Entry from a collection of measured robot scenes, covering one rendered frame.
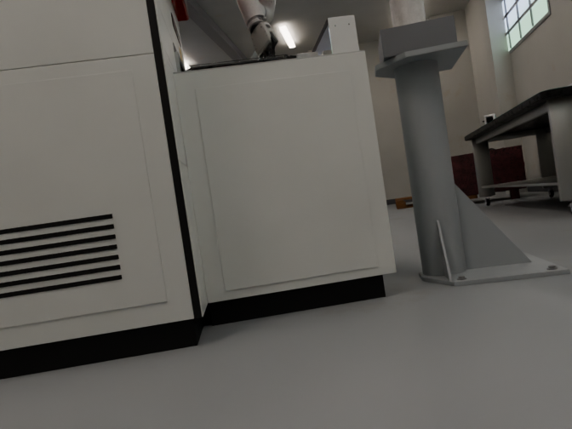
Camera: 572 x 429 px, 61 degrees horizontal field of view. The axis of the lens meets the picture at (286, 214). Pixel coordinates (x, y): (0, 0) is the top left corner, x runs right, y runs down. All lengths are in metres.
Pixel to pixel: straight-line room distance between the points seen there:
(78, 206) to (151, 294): 0.31
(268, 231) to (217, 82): 0.50
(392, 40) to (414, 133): 0.34
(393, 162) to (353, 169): 9.88
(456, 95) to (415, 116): 9.05
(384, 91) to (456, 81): 1.69
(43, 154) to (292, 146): 0.72
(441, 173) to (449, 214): 0.16
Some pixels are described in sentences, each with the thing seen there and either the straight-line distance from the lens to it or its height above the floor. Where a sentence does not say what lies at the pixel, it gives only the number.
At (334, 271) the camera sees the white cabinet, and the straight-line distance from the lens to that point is 1.59.
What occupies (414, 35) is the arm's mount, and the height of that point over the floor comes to 0.88.
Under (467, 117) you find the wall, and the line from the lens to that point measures 10.86.
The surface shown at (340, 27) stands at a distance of 1.76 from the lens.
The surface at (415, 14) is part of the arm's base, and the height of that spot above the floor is 0.97.
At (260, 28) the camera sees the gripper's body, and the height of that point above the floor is 1.05.
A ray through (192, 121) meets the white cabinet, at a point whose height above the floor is 0.66.
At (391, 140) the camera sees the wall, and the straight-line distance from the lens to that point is 11.51.
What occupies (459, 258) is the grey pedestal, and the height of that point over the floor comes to 0.07.
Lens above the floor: 0.36
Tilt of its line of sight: 1 degrees down
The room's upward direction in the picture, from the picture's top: 8 degrees counter-clockwise
